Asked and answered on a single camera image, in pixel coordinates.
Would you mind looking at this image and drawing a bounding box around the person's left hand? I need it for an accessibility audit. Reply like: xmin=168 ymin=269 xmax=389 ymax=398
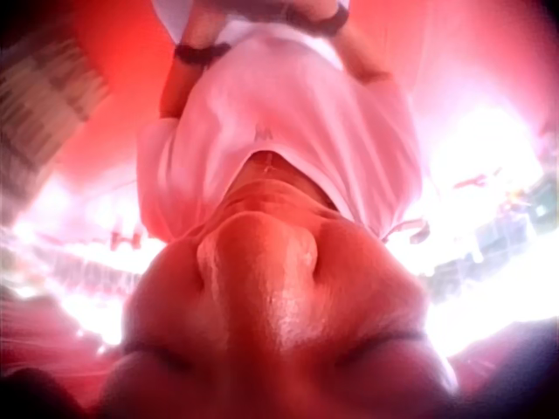
xmin=186 ymin=0 xmax=232 ymax=47

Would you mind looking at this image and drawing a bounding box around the black wrist band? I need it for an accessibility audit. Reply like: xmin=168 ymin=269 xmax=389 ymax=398
xmin=173 ymin=40 xmax=232 ymax=67
xmin=293 ymin=3 xmax=351 ymax=39

